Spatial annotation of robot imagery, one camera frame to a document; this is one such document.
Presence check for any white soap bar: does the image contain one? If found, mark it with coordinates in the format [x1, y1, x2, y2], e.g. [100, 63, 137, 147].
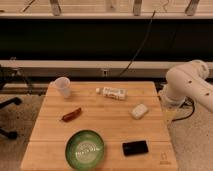
[131, 104, 149, 120]

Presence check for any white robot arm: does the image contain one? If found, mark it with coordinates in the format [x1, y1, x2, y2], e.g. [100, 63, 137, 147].
[160, 60, 213, 112]

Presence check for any white wall outlet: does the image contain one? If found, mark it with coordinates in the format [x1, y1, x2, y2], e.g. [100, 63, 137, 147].
[102, 69, 109, 77]

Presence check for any red chili pepper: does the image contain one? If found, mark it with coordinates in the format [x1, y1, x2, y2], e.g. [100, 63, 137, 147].
[61, 108, 82, 122]

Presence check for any green ceramic bowl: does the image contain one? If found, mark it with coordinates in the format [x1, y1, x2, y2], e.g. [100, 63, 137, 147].
[65, 130, 105, 171]

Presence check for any black office chair base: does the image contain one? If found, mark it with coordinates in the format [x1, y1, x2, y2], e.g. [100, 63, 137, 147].
[0, 64, 34, 140]

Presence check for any black rectangular phone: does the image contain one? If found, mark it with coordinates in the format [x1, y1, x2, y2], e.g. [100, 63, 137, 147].
[122, 140, 149, 156]

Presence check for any black hanging cable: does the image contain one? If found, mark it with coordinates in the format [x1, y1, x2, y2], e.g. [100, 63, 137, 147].
[118, 9, 157, 78]

